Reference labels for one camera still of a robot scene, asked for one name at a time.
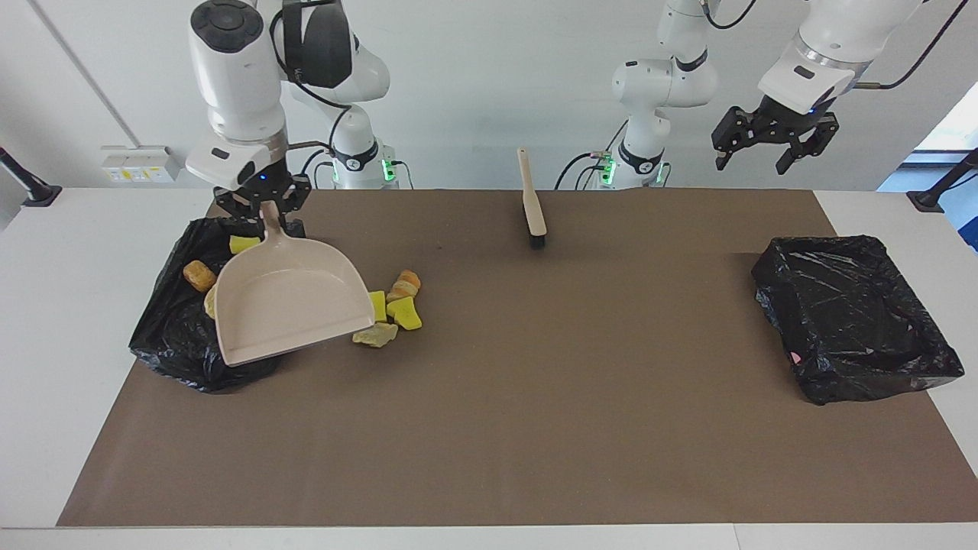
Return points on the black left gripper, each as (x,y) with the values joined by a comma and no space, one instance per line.
(779,126)

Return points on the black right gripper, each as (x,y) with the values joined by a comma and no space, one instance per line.
(263,191)

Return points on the yellow sponge green backing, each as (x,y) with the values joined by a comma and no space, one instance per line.
(243,245)

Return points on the brown toy nugget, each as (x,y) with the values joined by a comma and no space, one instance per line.
(199,276)

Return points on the beige plastic dustpan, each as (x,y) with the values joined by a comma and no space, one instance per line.
(290,298)

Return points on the striped toy croissant piece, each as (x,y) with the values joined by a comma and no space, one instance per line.
(210,303)
(406,284)

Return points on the yellow boot-shaped sponge piece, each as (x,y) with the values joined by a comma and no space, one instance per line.
(405,313)
(378,305)

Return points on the pale yellow sponge chunk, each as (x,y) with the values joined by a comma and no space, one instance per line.
(376,334)

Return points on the beige brush black bristles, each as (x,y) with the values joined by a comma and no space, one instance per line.
(532,206)

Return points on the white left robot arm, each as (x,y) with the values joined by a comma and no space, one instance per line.
(665,84)

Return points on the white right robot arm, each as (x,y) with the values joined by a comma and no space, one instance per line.
(237,92)

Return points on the black bag lined bin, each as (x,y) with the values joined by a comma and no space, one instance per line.
(164,336)

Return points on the black bag bin pink mark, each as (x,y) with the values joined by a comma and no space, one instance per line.
(856,321)

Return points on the brown table mat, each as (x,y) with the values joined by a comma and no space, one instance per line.
(535,443)

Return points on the white wall socket box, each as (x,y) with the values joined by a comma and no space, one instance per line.
(141,164)

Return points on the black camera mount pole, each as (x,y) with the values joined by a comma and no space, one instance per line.
(943,183)
(27,182)

